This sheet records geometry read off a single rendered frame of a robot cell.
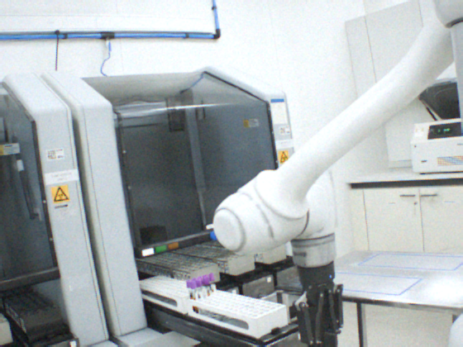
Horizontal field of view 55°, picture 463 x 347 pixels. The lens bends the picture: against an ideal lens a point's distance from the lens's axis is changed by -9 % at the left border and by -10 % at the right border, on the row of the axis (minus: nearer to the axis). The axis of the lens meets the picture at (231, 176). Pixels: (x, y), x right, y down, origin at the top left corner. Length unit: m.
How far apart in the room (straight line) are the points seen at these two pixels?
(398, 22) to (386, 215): 1.48
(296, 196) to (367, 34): 3.32
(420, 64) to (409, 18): 3.02
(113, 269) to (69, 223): 0.20
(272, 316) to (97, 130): 0.73
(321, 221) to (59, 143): 0.79
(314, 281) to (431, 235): 2.60
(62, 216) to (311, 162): 0.83
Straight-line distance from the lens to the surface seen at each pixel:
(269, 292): 1.69
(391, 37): 3.90
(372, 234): 3.80
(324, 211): 0.92
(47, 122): 1.39
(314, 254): 0.94
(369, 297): 1.29
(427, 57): 0.80
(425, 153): 3.44
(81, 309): 1.44
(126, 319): 1.50
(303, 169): 0.76
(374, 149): 4.19
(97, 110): 1.45
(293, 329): 1.15
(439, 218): 3.45
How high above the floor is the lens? 1.24
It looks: 3 degrees down
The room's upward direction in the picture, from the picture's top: 8 degrees counter-clockwise
